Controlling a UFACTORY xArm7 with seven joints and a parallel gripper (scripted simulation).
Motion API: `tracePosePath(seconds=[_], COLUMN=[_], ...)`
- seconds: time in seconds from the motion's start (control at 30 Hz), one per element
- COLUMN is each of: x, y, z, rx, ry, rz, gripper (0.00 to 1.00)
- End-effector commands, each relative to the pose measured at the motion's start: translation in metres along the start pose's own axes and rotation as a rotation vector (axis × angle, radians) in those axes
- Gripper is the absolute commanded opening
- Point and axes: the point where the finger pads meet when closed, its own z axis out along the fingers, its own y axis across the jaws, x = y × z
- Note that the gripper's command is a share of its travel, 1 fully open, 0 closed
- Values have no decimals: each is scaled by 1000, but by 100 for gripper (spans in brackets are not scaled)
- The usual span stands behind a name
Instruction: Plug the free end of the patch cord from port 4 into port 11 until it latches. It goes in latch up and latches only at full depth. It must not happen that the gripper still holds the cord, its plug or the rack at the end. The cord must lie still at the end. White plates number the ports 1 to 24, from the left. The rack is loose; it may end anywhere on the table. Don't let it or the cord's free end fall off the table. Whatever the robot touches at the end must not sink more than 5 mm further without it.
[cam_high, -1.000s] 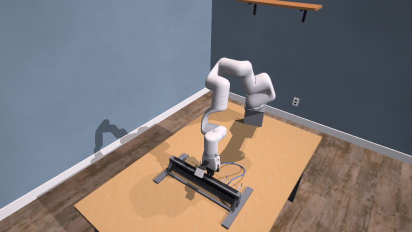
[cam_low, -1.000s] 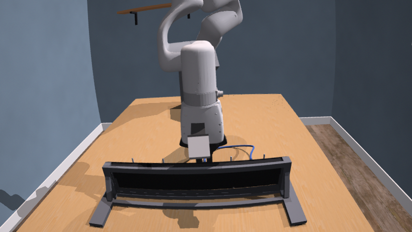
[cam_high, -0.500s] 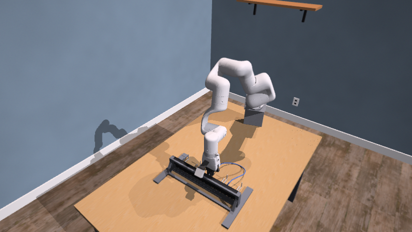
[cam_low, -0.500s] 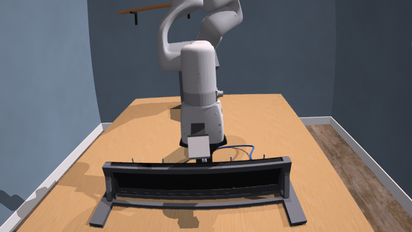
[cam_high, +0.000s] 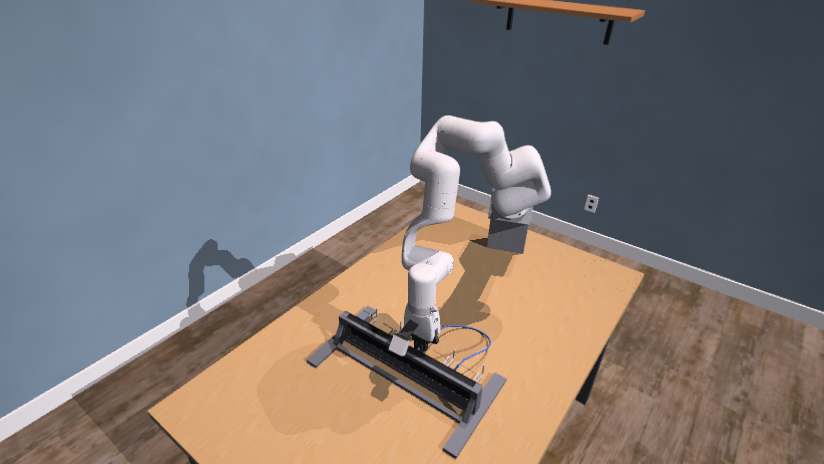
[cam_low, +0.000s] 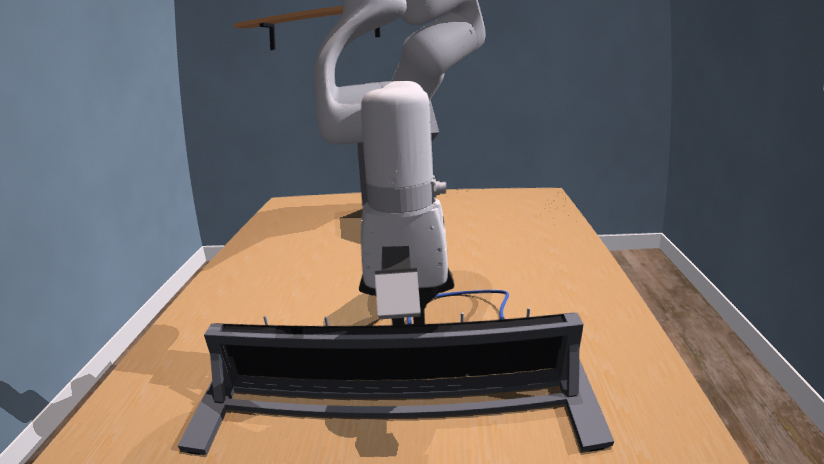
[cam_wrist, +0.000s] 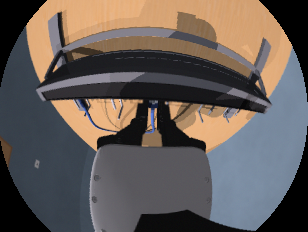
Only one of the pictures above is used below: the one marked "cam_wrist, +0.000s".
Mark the small grey cable plug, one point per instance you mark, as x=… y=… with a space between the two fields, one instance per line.
x=153 y=104

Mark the blue patch cord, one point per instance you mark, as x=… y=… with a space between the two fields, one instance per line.
x=152 y=119

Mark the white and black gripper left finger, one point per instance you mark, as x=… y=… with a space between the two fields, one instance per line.
x=132 y=133

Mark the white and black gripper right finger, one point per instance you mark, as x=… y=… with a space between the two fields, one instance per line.
x=171 y=133

